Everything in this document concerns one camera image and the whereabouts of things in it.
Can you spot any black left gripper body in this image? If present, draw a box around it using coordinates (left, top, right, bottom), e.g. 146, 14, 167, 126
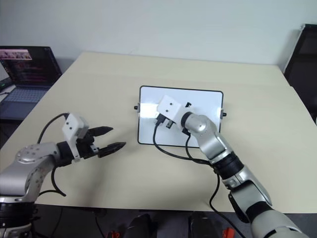
73, 132, 100, 160

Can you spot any dark rounded shape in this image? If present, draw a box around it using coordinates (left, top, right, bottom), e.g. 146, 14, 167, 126
124, 213, 152, 238
187, 211, 216, 238

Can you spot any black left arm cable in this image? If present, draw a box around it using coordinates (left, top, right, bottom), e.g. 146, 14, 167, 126
36, 113, 70, 198

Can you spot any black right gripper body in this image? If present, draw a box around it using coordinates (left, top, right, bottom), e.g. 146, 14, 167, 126
164, 101, 193, 130

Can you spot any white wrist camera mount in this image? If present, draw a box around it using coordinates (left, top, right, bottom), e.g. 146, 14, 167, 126
61, 113, 90, 164
157, 95, 186, 125

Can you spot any black framed small whiteboard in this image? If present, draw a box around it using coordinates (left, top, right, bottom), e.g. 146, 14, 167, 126
133, 85, 227, 149

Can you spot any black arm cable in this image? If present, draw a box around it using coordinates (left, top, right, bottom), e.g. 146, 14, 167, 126
36, 113, 70, 198
153, 113, 245, 238

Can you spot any black panel with white edge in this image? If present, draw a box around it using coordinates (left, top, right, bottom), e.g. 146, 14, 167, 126
283, 23, 317, 124

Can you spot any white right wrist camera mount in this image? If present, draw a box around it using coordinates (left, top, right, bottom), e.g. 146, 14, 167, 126
157, 95, 186, 125

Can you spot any open dark laptop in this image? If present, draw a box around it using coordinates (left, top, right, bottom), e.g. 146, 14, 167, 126
0, 46, 62, 121

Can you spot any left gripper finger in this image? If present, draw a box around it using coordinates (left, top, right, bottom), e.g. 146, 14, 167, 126
89, 126, 114, 137
98, 141, 127, 158

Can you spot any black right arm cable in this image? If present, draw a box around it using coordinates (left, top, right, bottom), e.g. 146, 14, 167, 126
153, 113, 245, 238

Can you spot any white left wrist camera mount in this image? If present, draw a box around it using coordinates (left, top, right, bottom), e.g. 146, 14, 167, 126
61, 113, 90, 164

